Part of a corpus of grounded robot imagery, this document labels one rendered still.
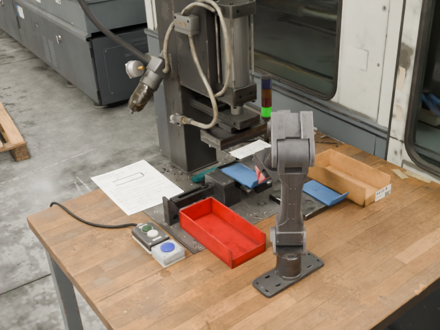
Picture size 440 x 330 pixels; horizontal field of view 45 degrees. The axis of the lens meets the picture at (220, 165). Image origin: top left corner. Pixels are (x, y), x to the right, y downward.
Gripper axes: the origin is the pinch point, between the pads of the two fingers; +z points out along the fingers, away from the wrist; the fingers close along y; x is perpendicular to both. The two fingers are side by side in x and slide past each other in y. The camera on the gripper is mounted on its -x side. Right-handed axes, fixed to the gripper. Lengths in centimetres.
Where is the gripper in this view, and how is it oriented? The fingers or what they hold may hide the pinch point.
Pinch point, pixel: (260, 180)
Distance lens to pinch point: 158.5
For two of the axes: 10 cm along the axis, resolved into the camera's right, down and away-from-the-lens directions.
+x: -7.8, 3.0, -5.5
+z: -3.1, 5.8, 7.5
